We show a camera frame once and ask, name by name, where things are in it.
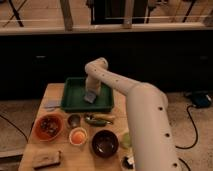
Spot blue sponge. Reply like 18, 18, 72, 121
84, 92, 96, 103

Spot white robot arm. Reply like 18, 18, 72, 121
85, 58, 182, 171

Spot green plastic tray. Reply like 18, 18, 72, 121
61, 77, 114, 113

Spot brown block sponge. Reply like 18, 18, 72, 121
32, 151, 61, 169

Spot green pepper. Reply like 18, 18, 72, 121
84, 119, 107, 127

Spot grey blue cloth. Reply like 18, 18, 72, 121
44, 100, 60, 109

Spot small bowl with orange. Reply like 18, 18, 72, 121
69, 127, 87, 146

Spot dark brown bowl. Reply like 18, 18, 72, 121
91, 130, 119, 158

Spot orange bowl with food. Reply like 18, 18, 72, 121
34, 114, 63, 141

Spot green cup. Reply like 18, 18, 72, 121
121, 133, 131, 149

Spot black and white object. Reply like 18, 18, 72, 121
122, 156, 134, 169

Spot blue black floor device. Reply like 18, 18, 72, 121
191, 93, 212, 108

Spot wooden handled tool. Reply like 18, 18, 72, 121
85, 114, 116, 122

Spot black cable at left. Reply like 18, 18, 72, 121
0, 114, 30, 143

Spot black floor cable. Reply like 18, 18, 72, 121
175, 104, 200, 151

